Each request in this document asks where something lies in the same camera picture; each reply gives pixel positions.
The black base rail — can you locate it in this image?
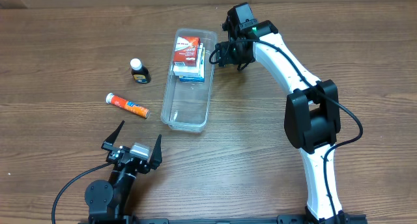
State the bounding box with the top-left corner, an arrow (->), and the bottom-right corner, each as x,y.
82,213 -> 368,224

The clear plastic container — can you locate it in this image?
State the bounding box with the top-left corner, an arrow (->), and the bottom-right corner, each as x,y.
161,28 -> 218,133

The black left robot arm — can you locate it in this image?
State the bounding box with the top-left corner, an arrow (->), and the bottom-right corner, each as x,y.
85,122 -> 162,223

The red white small box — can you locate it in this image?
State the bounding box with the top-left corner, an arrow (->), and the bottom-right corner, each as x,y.
173,36 -> 200,66

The white plaster box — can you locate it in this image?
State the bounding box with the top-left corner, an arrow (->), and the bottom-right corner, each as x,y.
173,43 -> 205,81

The dark bottle white cap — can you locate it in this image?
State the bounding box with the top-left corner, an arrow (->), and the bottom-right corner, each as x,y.
130,58 -> 151,84

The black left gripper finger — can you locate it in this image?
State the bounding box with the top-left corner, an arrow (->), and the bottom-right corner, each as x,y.
149,134 -> 162,169
104,120 -> 125,145

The orange tablet tube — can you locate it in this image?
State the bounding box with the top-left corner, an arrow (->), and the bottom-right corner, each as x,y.
106,93 -> 150,119

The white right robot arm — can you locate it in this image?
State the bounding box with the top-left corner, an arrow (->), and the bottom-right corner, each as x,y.
210,3 -> 342,223

